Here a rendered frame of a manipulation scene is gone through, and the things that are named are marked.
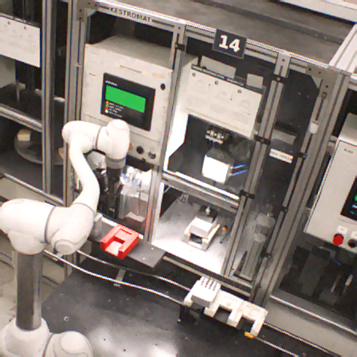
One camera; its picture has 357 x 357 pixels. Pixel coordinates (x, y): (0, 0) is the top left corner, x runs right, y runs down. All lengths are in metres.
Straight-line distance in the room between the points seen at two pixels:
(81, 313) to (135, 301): 0.28
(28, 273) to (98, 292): 0.76
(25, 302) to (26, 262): 0.19
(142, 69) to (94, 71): 0.24
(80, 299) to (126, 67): 1.15
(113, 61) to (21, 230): 0.82
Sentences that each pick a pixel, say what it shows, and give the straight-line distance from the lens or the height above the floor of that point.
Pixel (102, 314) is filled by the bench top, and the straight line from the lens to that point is 2.42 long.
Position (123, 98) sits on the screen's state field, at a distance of 2.07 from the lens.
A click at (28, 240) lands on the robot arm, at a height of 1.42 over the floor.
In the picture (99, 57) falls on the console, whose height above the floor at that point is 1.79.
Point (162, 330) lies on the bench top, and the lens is 2.39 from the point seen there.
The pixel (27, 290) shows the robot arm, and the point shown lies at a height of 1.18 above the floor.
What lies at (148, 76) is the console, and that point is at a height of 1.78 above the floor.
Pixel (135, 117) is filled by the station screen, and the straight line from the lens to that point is 2.08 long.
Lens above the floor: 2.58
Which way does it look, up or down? 35 degrees down
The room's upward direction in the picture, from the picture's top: 10 degrees clockwise
